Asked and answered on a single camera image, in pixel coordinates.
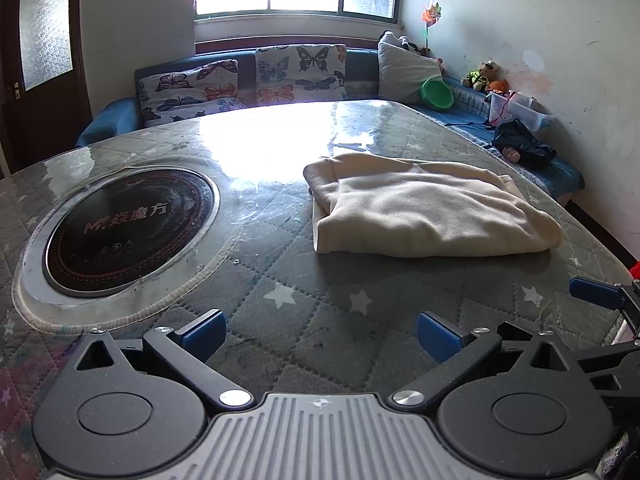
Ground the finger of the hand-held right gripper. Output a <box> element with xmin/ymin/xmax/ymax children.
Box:
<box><xmin>575</xmin><ymin>341</ymin><xmax>640</xmax><ymax>391</ymax></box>
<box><xmin>570</xmin><ymin>276</ymin><xmax>640</xmax><ymax>341</ymax></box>

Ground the teddy bear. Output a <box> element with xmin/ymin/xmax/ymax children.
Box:
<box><xmin>461</xmin><ymin>60</ymin><xmax>498</xmax><ymax>92</ymax></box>

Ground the colourful pinwheel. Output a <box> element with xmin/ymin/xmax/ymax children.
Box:
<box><xmin>419</xmin><ymin>2</ymin><xmax>443</xmax><ymax>51</ymax></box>

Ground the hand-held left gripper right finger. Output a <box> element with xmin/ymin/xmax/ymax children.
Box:
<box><xmin>390</xmin><ymin>311</ymin><xmax>583</xmax><ymax>406</ymax></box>

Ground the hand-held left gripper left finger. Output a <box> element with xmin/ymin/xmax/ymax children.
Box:
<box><xmin>65</xmin><ymin>309</ymin><xmax>253</xmax><ymax>407</ymax></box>

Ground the green plastic basin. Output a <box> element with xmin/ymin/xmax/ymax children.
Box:
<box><xmin>420</xmin><ymin>76</ymin><xmax>455</xmax><ymax>112</ymax></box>

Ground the black white plush toy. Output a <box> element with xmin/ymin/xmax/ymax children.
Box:
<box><xmin>378</xmin><ymin>31</ymin><xmax>426</xmax><ymax>56</ymax></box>

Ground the butterfly print cushion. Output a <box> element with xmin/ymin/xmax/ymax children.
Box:
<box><xmin>255</xmin><ymin>44</ymin><xmax>348</xmax><ymax>108</ymax></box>
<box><xmin>136</xmin><ymin>59</ymin><xmax>246</xmax><ymax>128</ymax></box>

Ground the blue sofa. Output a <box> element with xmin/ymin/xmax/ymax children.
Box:
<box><xmin>76</xmin><ymin>42</ymin><xmax>586</xmax><ymax>206</ymax></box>

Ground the grey pillow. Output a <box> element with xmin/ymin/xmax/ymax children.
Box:
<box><xmin>377</xmin><ymin>41</ymin><xmax>446</xmax><ymax>106</ymax></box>

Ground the cream shirt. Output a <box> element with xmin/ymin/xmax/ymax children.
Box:
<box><xmin>303</xmin><ymin>152</ymin><xmax>565</xmax><ymax>258</ymax></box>

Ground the dark wooden glass-panel door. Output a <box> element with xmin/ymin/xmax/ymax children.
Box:
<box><xmin>0</xmin><ymin>0</ymin><xmax>93</xmax><ymax>176</ymax></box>

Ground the white plastic container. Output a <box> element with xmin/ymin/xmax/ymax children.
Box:
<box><xmin>487</xmin><ymin>91</ymin><xmax>556</xmax><ymax>133</ymax></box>

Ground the round black induction cooktop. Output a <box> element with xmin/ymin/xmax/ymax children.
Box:
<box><xmin>20</xmin><ymin>165</ymin><xmax>223</xmax><ymax>306</ymax></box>

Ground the black bag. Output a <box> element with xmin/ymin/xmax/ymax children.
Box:
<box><xmin>492</xmin><ymin>119</ymin><xmax>558</xmax><ymax>170</ymax></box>

